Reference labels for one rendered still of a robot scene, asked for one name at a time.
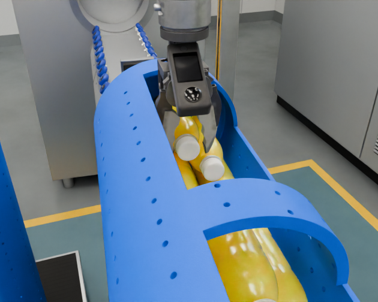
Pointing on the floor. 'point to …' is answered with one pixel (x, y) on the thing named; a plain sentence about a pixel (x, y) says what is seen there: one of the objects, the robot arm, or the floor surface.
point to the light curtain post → (227, 44)
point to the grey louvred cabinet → (340, 77)
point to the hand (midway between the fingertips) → (189, 151)
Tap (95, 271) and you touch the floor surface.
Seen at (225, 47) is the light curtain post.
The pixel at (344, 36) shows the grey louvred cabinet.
